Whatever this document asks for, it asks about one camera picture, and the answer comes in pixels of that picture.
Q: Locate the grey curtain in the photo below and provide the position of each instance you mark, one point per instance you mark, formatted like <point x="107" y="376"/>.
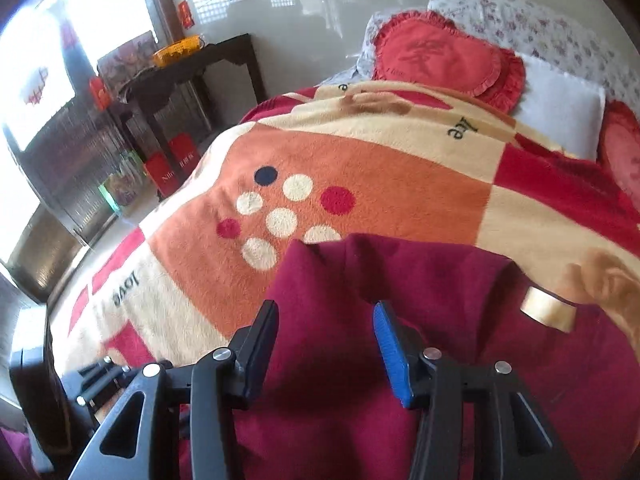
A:
<point x="70" y="160"/>

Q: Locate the dark wooden table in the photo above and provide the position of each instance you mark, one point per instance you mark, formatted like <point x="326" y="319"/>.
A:
<point x="220" y="60"/>

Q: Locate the small red packet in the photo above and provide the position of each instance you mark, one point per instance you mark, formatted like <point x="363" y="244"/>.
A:
<point x="99" y="92"/>

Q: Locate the checked fleece blanket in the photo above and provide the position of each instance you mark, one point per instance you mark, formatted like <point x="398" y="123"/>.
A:
<point x="375" y="170"/>

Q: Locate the person's left forearm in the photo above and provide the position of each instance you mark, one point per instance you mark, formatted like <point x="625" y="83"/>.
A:
<point x="12" y="455"/>

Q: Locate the floral pillow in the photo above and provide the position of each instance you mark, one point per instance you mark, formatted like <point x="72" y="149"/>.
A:
<point x="525" y="25"/>

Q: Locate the red heart pillow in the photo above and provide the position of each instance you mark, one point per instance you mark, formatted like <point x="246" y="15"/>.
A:
<point x="440" y="55"/>
<point x="622" y="150"/>

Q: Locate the yellow bowl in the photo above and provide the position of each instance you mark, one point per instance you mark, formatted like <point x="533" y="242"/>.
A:
<point x="177" y="50"/>

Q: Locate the red knit blanket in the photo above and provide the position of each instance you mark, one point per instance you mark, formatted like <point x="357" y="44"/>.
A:
<point x="272" y="105"/>

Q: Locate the dark red garment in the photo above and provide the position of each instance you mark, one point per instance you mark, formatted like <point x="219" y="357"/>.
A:
<point x="350" y="285"/>

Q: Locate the red gift box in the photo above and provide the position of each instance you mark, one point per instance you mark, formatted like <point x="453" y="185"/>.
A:
<point x="159" y="177"/>
<point x="184" y="152"/>

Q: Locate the red window decoration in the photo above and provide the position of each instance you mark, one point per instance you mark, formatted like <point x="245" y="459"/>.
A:
<point x="36" y="87"/>

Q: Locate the red wall sticker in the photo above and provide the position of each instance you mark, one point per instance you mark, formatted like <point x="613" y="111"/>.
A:
<point x="186" y="14"/>

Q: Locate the white pillow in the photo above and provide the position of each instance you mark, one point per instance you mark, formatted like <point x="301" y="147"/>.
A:
<point x="555" y="100"/>

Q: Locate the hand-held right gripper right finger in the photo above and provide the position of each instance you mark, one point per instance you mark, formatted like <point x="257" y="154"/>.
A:
<point x="392" y="350"/>

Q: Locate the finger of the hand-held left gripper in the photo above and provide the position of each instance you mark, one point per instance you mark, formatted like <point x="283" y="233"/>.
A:
<point x="100" y="385"/>

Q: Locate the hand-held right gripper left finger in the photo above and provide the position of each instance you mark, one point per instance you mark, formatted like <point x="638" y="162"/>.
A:
<point x="260" y="340"/>

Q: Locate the green patterned box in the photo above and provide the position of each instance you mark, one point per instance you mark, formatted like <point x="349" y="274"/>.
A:
<point x="122" y="182"/>

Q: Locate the colourful printed box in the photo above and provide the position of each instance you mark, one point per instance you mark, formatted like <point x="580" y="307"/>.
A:
<point x="125" y="60"/>

